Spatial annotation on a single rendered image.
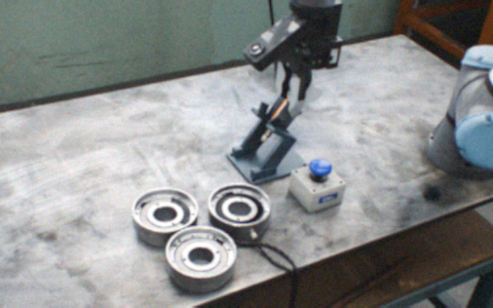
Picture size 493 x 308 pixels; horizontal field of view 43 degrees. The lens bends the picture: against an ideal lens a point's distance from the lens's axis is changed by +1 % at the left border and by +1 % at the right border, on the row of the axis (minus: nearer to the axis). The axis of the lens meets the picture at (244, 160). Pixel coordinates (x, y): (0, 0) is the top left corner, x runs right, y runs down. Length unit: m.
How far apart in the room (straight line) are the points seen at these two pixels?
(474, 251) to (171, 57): 1.72
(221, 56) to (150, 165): 1.79
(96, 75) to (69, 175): 1.59
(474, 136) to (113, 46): 1.87
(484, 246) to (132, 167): 0.81
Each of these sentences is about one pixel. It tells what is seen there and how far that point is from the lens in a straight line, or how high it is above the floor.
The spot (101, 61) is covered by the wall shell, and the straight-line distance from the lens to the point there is 2.68.
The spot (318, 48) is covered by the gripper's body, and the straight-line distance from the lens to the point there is 1.04.
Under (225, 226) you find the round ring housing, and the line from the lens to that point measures 0.98.
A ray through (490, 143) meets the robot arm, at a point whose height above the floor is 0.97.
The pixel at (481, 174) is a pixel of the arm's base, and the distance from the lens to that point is 1.26.
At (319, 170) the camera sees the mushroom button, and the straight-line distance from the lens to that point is 1.06.
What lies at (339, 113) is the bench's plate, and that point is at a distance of 1.35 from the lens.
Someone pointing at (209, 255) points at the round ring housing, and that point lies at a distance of 0.96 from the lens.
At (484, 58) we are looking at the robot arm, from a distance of 1.16.
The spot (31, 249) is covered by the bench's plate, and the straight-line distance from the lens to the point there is 1.02.
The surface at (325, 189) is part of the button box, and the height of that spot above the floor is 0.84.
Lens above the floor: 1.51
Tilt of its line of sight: 37 degrees down
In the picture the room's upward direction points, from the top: 6 degrees clockwise
